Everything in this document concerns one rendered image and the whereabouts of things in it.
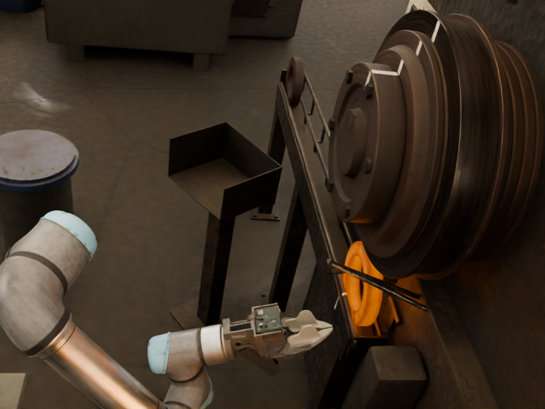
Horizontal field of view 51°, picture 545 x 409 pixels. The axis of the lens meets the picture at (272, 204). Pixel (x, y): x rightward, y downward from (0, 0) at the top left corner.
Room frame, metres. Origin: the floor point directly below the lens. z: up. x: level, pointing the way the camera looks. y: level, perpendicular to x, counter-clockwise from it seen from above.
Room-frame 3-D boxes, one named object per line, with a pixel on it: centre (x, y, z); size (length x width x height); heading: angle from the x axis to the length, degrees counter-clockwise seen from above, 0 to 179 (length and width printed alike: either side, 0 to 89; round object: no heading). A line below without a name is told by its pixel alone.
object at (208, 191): (1.32, 0.16, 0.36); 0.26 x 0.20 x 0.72; 48
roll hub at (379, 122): (0.87, -0.13, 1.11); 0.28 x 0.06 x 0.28; 13
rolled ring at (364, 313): (0.89, -0.23, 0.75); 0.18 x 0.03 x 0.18; 12
